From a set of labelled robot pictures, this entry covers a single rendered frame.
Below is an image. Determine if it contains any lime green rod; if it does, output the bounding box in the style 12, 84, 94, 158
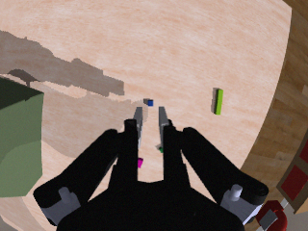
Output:
215, 90, 223, 115

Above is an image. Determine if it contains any short magenta rod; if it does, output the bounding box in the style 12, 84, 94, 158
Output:
138, 157, 143, 168

